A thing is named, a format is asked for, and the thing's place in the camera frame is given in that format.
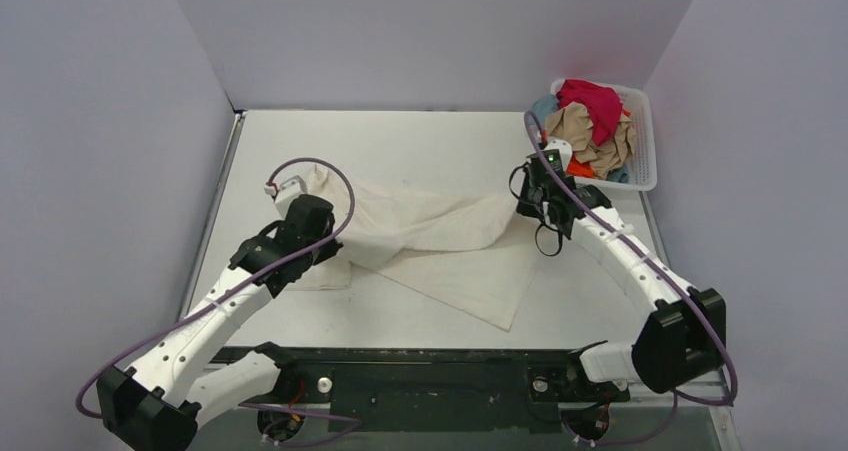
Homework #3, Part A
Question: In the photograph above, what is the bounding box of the teal blue t shirt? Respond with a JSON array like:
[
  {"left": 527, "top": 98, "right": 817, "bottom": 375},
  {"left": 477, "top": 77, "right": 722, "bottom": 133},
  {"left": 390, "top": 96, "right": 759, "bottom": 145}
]
[{"left": 530, "top": 94, "right": 559, "bottom": 125}]

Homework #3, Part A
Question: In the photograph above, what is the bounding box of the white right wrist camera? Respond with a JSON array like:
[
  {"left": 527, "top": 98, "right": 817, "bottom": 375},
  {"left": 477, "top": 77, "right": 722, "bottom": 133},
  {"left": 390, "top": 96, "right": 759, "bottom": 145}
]
[{"left": 543, "top": 138, "right": 573, "bottom": 178}]

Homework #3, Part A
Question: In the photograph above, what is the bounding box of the tan beige t shirt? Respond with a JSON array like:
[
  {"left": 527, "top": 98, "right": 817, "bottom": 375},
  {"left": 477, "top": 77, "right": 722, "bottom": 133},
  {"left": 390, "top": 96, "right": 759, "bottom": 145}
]
[{"left": 544, "top": 102, "right": 637, "bottom": 180}]

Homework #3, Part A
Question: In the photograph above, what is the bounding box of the white plastic laundry basket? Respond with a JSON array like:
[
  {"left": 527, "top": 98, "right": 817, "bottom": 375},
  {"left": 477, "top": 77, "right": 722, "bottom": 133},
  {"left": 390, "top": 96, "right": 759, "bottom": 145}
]
[{"left": 576, "top": 81, "right": 657, "bottom": 192}]

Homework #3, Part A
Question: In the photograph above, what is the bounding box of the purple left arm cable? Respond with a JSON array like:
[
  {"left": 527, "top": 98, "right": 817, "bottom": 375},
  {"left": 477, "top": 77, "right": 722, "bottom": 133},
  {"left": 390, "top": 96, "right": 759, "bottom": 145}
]
[{"left": 74, "top": 157, "right": 364, "bottom": 448}]

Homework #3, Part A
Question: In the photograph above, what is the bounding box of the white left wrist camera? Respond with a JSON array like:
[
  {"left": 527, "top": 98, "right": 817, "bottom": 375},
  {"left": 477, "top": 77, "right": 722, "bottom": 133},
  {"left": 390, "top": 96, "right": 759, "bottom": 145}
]
[{"left": 264, "top": 175, "right": 308, "bottom": 218}]

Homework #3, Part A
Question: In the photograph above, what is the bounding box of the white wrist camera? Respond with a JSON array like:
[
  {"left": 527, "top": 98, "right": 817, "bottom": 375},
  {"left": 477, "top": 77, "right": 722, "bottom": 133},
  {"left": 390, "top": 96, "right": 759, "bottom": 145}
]
[
  {"left": 543, "top": 138, "right": 573, "bottom": 178},
  {"left": 264, "top": 175, "right": 308, "bottom": 218}
]

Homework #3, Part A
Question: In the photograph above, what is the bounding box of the orange t shirt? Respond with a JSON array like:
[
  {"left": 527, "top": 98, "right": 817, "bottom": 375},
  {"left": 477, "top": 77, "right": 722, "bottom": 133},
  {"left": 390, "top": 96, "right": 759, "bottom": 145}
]
[{"left": 566, "top": 157, "right": 596, "bottom": 179}]

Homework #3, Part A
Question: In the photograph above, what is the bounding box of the cream white t shirt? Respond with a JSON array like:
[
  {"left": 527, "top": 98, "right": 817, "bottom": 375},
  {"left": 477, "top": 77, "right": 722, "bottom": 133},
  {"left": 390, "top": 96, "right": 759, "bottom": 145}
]
[{"left": 283, "top": 165, "right": 540, "bottom": 331}]

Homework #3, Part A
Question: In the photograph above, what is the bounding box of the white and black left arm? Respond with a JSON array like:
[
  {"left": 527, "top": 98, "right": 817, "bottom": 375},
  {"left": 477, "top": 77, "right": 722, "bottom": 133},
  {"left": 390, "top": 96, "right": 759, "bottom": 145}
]
[{"left": 96, "top": 194, "right": 342, "bottom": 450}]

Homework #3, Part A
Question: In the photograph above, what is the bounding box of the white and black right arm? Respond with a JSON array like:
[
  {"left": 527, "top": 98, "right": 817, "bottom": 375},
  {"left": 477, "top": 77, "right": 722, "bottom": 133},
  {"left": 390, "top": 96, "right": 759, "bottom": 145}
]
[{"left": 517, "top": 158, "right": 727, "bottom": 400}]

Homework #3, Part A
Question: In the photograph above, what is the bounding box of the magenta red t shirt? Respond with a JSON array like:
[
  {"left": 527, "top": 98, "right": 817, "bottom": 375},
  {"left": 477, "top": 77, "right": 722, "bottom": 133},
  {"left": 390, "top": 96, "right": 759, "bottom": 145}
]
[{"left": 555, "top": 79, "right": 623, "bottom": 146}]

